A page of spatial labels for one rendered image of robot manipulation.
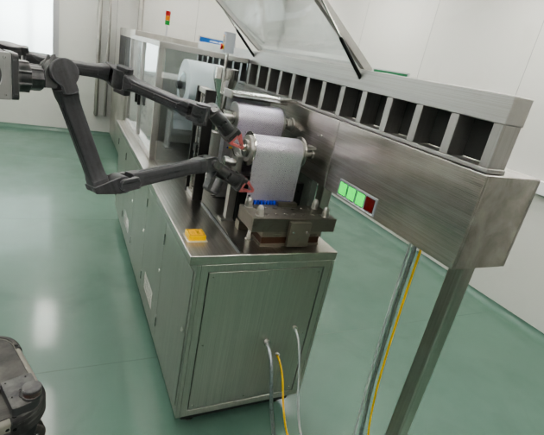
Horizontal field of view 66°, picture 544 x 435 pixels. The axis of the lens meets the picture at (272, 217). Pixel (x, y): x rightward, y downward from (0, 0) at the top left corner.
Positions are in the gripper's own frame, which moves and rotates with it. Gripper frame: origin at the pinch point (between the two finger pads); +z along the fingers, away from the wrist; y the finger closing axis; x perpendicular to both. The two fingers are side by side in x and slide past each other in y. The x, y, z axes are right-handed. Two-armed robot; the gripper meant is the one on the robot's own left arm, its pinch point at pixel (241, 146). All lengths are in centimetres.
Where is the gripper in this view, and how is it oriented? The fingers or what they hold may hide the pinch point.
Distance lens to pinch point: 180.3
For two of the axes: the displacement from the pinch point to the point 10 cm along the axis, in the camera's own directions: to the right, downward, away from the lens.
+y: 4.3, 4.4, -7.9
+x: 7.3, -6.8, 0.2
